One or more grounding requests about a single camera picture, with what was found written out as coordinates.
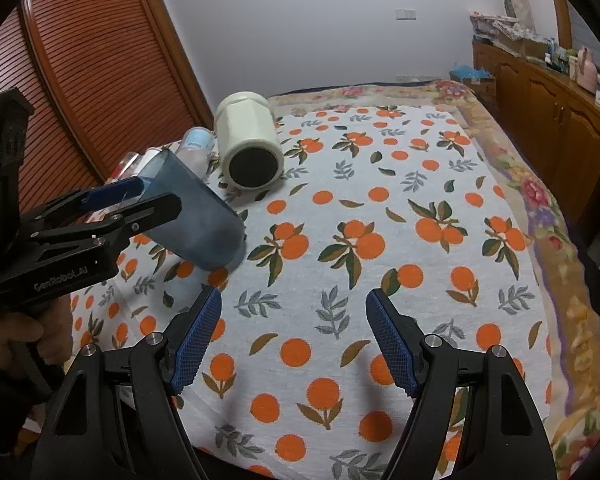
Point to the orange fruit print blanket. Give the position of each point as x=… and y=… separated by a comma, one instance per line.
x=380, y=185

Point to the white plastic bottle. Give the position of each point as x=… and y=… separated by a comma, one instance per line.
x=147, y=156

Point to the wooden louvered wardrobe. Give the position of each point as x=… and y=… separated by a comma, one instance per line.
x=80, y=85

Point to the blue translucent cup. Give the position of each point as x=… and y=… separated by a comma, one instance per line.
x=200, y=225

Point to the blue plastic bag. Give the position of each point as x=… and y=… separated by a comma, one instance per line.
x=472, y=71

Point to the person's left forearm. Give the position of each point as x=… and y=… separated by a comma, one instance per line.
x=0, y=410

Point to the floral storage box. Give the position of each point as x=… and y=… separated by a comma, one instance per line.
x=495, y=24

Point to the wooden frame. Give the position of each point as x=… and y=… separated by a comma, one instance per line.
x=561, y=15

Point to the white wall switch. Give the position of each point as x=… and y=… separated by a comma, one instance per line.
x=405, y=13

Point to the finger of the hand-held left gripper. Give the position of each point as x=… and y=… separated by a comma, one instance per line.
x=112, y=192
x=145, y=215

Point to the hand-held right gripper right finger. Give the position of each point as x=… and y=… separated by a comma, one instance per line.
x=392, y=345

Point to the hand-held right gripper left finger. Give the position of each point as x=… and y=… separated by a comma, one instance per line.
x=195, y=342

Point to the person's left hand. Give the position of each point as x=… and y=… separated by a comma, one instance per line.
x=10, y=345

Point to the white bottle with blue label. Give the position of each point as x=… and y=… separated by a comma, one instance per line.
x=197, y=145

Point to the floral bed blanket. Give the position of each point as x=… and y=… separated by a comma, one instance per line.
x=535, y=195

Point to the cream faceted cup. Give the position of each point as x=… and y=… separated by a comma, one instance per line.
x=245, y=130

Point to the pink bag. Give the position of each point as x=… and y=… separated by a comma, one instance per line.
x=588, y=72

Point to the wooden sideboard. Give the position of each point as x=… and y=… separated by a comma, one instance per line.
x=555, y=110

